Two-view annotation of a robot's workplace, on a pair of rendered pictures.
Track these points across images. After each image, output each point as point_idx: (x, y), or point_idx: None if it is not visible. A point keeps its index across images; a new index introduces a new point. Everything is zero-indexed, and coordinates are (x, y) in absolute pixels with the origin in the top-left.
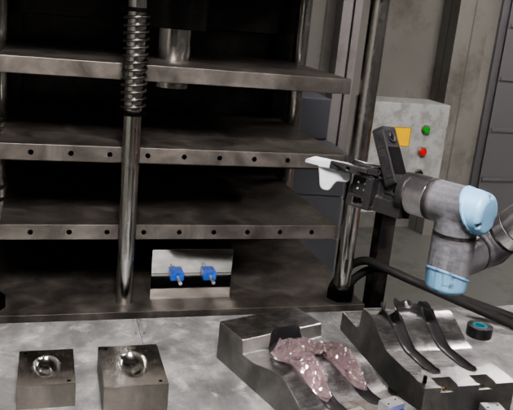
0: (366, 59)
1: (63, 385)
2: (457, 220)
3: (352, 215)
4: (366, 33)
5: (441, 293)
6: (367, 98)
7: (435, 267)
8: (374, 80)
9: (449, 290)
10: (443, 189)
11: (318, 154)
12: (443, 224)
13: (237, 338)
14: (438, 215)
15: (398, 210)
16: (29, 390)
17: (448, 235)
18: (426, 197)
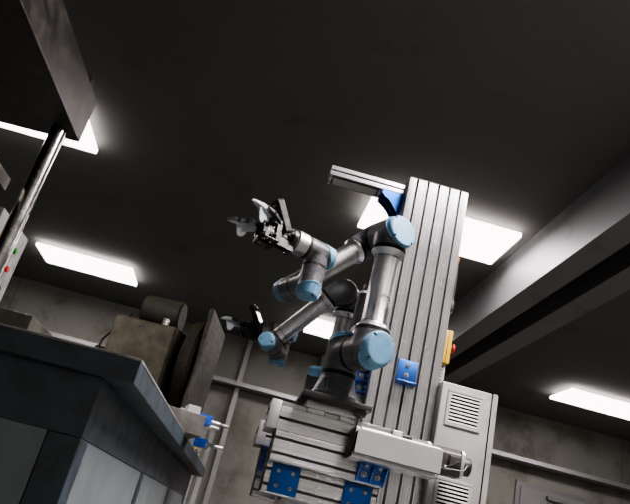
0: (40, 168)
1: (48, 332)
2: (327, 257)
3: None
4: (45, 149)
5: (315, 296)
6: (33, 200)
7: (315, 280)
8: (41, 188)
9: (318, 295)
10: (318, 240)
11: None
12: (321, 258)
13: None
14: (318, 253)
15: (292, 247)
16: (35, 326)
17: (323, 264)
18: (313, 241)
